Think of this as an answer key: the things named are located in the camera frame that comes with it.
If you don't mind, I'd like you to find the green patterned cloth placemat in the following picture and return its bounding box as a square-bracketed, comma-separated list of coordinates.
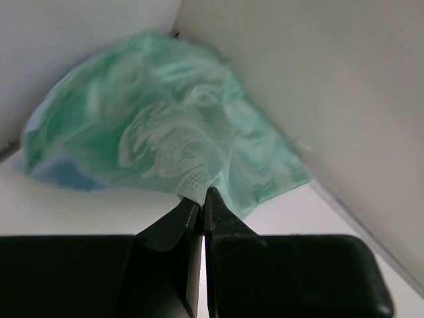
[21, 33, 311, 218]

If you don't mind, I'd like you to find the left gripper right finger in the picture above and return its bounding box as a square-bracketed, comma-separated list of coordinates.
[203, 187, 265, 317]

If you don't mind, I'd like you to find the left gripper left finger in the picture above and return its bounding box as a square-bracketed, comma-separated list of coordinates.
[134, 199, 202, 317]

